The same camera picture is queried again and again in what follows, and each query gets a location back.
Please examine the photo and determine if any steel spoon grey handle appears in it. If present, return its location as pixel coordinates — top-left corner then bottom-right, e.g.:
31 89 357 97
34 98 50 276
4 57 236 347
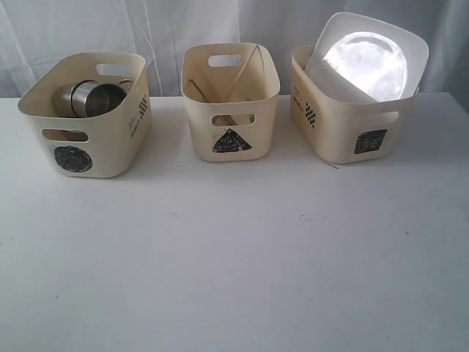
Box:
188 78 210 103

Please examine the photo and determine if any cream bin square mark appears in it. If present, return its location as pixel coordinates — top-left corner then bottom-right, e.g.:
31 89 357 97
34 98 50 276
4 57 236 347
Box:
290 45 417 164

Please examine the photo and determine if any wooden chopstick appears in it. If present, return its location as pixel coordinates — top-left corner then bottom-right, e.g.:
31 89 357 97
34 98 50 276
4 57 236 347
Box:
224 44 260 103
256 45 265 99

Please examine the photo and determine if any cream bin circle mark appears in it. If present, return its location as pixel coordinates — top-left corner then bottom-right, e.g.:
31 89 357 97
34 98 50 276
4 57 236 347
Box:
18 52 152 178

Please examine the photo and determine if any steel mug front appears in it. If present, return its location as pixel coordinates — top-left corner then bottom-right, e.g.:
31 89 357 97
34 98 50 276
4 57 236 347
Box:
70 78 133 118

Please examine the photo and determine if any white square plate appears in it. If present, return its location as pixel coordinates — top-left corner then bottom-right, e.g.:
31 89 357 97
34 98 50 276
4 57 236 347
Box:
304 12 429 103

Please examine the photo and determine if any steel mug with handle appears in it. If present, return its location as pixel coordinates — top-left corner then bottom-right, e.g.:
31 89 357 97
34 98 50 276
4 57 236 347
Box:
51 83 78 118

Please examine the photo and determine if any cream bin triangle mark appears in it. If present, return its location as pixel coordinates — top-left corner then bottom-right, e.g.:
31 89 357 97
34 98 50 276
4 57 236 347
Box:
181 43 280 162

